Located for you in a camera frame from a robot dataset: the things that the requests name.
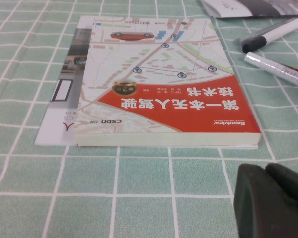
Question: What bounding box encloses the thin brown pen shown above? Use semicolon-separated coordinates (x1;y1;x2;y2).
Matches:
280;63;298;76

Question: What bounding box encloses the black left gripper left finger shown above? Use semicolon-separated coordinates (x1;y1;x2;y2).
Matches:
233;163;298;238

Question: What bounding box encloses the red map cover book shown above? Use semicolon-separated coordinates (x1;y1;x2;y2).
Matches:
73;16;262;147

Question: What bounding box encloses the white silver pen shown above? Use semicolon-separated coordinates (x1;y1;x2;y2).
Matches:
244;51;298;91

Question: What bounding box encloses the translucent grey pen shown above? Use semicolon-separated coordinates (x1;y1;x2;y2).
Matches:
234;18;297;45

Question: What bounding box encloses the white marker black cap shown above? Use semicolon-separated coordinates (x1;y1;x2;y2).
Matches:
242;18;298;54

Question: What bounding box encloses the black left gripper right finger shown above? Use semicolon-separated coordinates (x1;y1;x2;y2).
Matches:
265;162;298;216

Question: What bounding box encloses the green grid tablecloth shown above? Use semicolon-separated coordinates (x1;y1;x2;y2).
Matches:
0;0;298;238

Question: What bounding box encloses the white grey robot brochure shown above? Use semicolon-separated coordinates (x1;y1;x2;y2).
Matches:
198;0;298;19

